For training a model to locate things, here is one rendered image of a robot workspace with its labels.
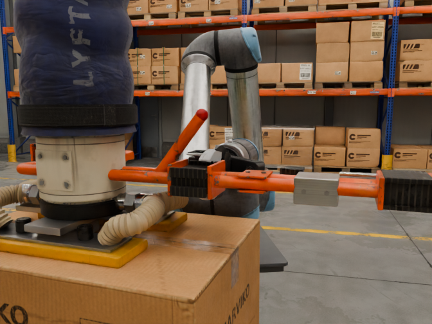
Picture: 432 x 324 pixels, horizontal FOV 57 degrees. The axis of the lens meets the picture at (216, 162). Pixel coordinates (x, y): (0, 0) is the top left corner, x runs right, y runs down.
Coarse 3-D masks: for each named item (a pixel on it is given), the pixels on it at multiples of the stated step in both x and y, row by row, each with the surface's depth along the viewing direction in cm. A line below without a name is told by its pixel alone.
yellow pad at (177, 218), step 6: (42, 216) 92; (168, 216) 87; (174, 216) 88; (180, 216) 88; (186, 216) 90; (102, 222) 87; (162, 222) 83; (168, 222) 83; (174, 222) 84; (180, 222) 87; (150, 228) 83; (156, 228) 83; (162, 228) 82; (168, 228) 82; (174, 228) 84
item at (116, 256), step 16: (16, 224) 75; (80, 224) 72; (0, 240) 72; (16, 240) 72; (32, 240) 71; (48, 240) 71; (64, 240) 71; (80, 240) 71; (96, 240) 71; (128, 240) 71; (144, 240) 72; (48, 256) 68; (64, 256) 67; (80, 256) 66; (96, 256) 65; (112, 256) 65; (128, 256) 67
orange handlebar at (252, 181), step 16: (112, 176) 76; (128, 176) 74; (144, 176) 73; (160, 176) 72; (224, 176) 69; (240, 176) 67; (256, 176) 66; (272, 176) 70; (288, 176) 69; (256, 192) 67; (352, 192) 62; (368, 192) 61
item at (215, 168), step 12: (168, 168) 70; (180, 168) 69; (192, 168) 68; (204, 168) 68; (216, 168) 70; (168, 180) 71; (180, 180) 70; (192, 180) 69; (204, 180) 68; (168, 192) 71; (180, 192) 69; (192, 192) 69; (204, 192) 68; (216, 192) 71
